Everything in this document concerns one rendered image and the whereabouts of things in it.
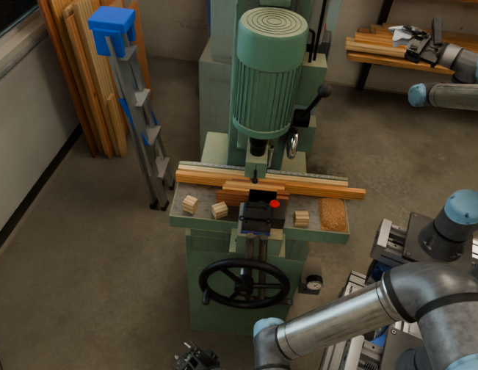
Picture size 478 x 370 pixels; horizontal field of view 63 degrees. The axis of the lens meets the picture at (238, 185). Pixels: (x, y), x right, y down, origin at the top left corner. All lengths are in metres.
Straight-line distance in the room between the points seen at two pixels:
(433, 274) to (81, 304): 1.84
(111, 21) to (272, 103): 0.99
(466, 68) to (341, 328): 1.01
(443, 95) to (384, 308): 0.83
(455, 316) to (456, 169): 2.67
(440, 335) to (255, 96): 0.69
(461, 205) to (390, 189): 1.53
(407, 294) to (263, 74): 0.61
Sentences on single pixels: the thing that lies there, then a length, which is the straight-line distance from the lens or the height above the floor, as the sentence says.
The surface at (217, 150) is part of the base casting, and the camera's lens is 1.69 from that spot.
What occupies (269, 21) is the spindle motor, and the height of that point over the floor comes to 1.50.
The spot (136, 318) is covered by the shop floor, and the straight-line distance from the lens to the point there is 2.15.
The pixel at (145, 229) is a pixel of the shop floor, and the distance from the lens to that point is 2.43.
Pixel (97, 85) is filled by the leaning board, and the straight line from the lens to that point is 2.58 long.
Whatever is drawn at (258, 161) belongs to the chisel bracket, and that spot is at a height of 1.07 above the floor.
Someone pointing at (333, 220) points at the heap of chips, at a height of 0.93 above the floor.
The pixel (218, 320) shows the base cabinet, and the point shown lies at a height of 0.15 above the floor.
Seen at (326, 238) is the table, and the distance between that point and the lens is 1.36.
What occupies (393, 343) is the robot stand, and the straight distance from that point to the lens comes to 1.30.
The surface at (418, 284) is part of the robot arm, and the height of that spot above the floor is 1.38.
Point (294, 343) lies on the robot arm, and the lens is 0.86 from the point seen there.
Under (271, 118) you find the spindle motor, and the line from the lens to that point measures 1.09.
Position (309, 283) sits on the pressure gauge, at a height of 0.68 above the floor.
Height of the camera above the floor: 1.93
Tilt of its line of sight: 47 degrees down
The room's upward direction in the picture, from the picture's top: 5 degrees clockwise
